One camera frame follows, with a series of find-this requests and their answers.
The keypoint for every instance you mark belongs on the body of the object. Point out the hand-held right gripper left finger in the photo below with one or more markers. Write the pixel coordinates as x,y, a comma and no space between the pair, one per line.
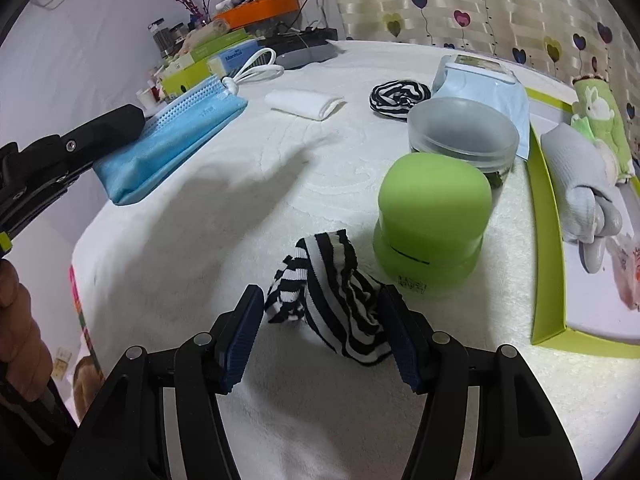
245,340

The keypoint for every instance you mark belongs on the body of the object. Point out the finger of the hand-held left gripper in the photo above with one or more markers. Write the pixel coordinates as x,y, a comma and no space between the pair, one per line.
100,130

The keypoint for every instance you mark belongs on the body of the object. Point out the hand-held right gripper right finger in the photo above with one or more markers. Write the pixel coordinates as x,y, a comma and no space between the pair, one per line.
400,340

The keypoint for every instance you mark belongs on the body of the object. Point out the blue face mask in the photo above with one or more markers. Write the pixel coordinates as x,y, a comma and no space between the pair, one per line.
165,160

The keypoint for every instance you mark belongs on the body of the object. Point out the black white striped sock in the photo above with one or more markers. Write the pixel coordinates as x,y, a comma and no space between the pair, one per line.
395,97
330,305

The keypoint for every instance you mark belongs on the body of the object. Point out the white box with green rim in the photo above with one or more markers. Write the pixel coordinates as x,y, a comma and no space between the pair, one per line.
547,260

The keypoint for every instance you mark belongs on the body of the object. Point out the orange snack packet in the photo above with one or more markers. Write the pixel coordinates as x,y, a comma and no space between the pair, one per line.
627,270

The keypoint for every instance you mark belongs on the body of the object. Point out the grey sock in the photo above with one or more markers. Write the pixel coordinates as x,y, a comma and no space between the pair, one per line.
575,170

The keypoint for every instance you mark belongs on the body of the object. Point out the green bunny sock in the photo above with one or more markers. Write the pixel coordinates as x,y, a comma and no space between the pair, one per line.
605,125

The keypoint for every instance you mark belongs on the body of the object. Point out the person's left hand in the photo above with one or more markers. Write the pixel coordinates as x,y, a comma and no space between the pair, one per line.
20,330

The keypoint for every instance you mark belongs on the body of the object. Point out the lime green file box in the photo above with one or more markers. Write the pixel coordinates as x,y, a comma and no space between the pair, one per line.
185,80

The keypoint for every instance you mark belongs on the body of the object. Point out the glass jars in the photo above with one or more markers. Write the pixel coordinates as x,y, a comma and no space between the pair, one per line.
165,37

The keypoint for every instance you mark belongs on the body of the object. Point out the beige rolled cloth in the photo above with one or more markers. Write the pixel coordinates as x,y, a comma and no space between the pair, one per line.
205,32

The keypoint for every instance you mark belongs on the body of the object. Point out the flat green box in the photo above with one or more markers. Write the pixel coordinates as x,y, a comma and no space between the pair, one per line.
220,42

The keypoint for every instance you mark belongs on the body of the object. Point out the blue and white box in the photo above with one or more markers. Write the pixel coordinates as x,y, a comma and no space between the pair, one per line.
235,55

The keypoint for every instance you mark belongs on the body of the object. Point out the orange box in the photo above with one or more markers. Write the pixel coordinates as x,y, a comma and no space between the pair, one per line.
260,10

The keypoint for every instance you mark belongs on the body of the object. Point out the white folded sock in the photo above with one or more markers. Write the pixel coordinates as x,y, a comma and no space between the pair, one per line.
305,102

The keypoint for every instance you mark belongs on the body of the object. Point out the translucent grey bowl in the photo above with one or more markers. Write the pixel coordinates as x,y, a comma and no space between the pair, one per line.
460,130

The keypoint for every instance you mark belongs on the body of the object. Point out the black and grey device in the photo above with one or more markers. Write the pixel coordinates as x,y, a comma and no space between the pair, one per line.
305,52

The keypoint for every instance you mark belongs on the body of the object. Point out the light blue wipes pack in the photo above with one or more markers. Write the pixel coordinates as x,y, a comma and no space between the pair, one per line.
480,85

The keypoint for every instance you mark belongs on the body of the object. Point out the heart print curtain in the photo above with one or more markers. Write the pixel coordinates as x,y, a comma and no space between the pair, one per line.
525,0

